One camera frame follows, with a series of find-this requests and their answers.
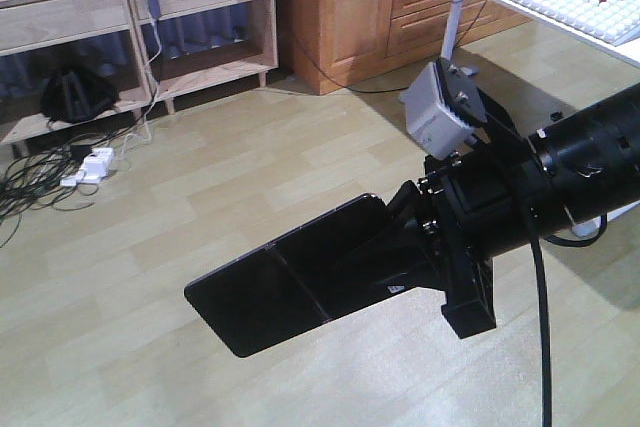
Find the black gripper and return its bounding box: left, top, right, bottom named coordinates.
left=332, top=146, right=530, bottom=339

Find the black foldable phone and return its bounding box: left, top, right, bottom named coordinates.
left=184, top=194, right=396, bottom=358

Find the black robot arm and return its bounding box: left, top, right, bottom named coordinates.
left=336, top=88, right=639, bottom=338

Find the white desk leg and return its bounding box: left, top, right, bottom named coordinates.
left=440, top=0, right=464, bottom=61

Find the wooden drawer cabinet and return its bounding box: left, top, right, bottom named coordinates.
left=273, top=0, right=536, bottom=97

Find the white power strip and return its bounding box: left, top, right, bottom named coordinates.
left=59, top=147, right=114, bottom=187

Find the black bag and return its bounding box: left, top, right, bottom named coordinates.
left=40, top=65, right=119, bottom=124

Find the wooden open shelf unit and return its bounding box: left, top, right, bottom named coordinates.
left=1, top=0, right=278, bottom=147

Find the black braided camera cable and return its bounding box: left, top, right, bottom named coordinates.
left=487, top=136, right=609, bottom=427

